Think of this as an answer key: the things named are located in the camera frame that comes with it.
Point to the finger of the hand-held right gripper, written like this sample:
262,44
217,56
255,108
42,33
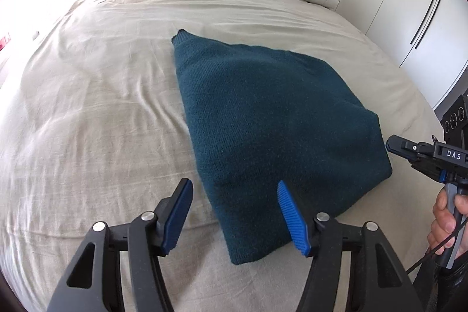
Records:
406,148

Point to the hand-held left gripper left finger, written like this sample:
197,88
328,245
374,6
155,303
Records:
179,213

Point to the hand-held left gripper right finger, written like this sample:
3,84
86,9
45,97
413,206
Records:
292,220

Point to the teal knit sweater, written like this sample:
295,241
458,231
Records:
263,122

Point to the person's right hand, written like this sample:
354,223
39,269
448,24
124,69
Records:
440,224

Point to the person's dark clothing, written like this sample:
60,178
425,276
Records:
446,290

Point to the bed with beige sheet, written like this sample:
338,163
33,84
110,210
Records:
102,96

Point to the small red box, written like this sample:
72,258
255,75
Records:
3,43

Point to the white wall socket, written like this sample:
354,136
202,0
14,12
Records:
35,35

